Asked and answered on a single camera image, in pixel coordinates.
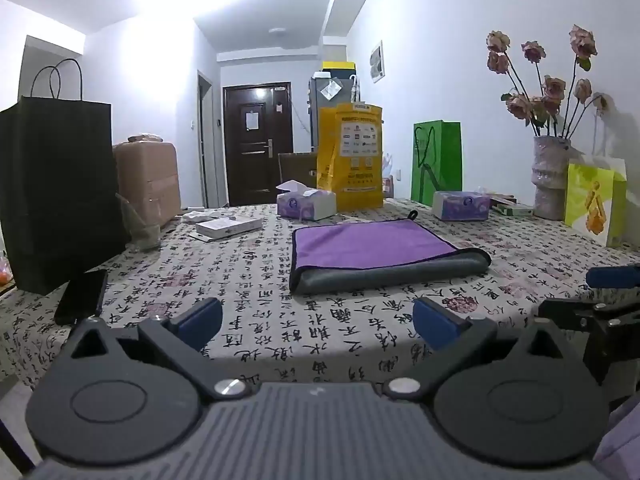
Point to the black smartphone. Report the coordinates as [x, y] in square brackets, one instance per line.
[81, 296]

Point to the dried rose bouquet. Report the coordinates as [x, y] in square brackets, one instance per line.
[547, 92]

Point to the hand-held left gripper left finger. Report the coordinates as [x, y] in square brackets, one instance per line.
[200, 321]

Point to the wall picture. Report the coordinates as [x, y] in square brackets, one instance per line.
[377, 61]

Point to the white plastic bag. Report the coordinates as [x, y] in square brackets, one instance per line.
[390, 175]

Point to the purple and grey towel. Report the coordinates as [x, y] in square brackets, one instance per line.
[372, 252]

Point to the green paper bag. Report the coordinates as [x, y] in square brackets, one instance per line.
[437, 162]

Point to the flat white box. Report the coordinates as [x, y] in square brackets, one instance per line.
[227, 226]

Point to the flat green-edged box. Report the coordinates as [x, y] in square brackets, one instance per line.
[512, 206]

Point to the dark brown door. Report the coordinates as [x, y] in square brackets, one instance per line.
[257, 145]

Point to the purple tissue box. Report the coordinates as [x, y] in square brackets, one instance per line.
[305, 201]
[460, 205]

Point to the lavender cloth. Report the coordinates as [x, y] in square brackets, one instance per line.
[620, 445]

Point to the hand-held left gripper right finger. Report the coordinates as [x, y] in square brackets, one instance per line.
[434, 324]

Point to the small white packet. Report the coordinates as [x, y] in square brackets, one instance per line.
[200, 216]

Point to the ceiling lamp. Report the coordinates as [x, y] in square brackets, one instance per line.
[278, 31]

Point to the yellow-green gift bag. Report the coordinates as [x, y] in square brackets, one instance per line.
[595, 205]

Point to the clear glass cup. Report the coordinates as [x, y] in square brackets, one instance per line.
[142, 230]

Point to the calligraphy print tablecloth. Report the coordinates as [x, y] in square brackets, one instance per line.
[240, 280]

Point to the grey side door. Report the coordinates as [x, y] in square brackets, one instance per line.
[206, 145]

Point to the brown chair back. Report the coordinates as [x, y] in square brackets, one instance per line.
[297, 170]

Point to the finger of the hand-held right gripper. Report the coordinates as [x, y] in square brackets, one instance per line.
[590, 310]
[614, 277]

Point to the yellow printed bag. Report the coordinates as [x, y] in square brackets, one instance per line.
[352, 160]

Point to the wrapped grey vase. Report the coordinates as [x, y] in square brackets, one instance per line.
[550, 180]

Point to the yellow and black box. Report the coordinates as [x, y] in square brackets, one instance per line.
[339, 69]

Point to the grey refrigerator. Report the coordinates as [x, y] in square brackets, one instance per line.
[320, 105]

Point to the black paper bag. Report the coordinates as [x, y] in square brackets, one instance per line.
[55, 190]

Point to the brown cardboard box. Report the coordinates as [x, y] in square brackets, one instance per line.
[150, 180]

